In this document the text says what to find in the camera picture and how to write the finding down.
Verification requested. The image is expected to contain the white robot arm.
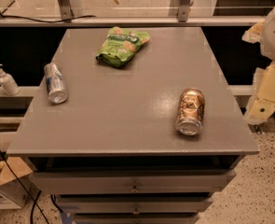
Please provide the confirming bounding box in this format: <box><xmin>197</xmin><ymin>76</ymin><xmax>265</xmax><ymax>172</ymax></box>
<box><xmin>242</xmin><ymin>7</ymin><xmax>275</xmax><ymax>125</ymax></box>

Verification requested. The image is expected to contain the gold crushed drink can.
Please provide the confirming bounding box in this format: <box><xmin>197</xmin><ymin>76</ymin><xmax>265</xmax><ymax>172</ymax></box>
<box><xmin>175</xmin><ymin>88</ymin><xmax>205</xmax><ymax>136</ymax></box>

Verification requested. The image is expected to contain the silver blue redbull can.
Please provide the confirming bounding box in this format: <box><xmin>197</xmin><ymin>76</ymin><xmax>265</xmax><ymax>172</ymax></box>
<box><xmin>44</xmin><ymin>63</ymin><xmax>68</xmax><ymax>104</ymax></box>

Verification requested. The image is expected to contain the grey drawer cabinet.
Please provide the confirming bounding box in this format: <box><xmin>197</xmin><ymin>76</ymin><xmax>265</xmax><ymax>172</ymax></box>
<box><xmin>7</xmin><ymin>27</ymin><xmax>258</xmax><ymax>224</ymax></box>

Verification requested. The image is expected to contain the green snack bag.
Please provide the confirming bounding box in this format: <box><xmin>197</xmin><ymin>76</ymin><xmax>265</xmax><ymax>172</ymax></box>
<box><xmin>96</xmin><ymin>27</ymin><xmax>150</xmax><ymax>68</ymax></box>

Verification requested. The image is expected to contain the top drawer metal knob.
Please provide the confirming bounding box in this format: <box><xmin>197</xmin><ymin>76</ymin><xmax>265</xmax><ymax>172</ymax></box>
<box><xmin>131</xmin><ymin>184</ymin><xmax>140</xmax><ymax>193</ymax></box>

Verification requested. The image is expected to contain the drawer metal knob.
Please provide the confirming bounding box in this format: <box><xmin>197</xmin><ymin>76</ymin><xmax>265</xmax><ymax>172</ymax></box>
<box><xmin>132</xmin><ymin>208</ymin><xmax>141</xmax><ymax>215</ymax></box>
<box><xmin>131</xmin><ymin>184</ymin><xmax>140</xmax><ymax>193</ymax></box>

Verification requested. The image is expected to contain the white pump dispenser bottle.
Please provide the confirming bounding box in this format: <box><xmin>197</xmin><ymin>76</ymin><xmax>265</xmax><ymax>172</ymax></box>
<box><xmin>0</xmin><ymin>64</ymin><xmax>20</xmax><ymax>96</ymax></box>

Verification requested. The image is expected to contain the cardboard box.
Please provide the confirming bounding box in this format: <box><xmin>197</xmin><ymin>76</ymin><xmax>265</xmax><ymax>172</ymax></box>
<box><xmin>0</xmin><ymin>157</ymin><xmax>33</xmax><ymax>211</ymax></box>

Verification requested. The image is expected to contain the black cable on ledge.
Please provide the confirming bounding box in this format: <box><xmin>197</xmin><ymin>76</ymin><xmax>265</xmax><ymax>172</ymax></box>
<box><xmin>0</xmin><ymin>14</ymin><xmax>97</xmax><ymax>23</ymax></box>

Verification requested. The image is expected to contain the grey metal frame post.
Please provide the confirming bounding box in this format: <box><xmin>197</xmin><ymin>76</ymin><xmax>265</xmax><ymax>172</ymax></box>
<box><xmin>57</xmin><ymin>0</ymin><xmax>84</xmax><ymax>21</ymax></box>

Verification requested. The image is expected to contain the black floor cable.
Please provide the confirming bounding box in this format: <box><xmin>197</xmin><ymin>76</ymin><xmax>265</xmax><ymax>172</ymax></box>
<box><xmin>0</xmin><ymin>94</ymin><xmax>51</xmax><ymax>224</ymax></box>

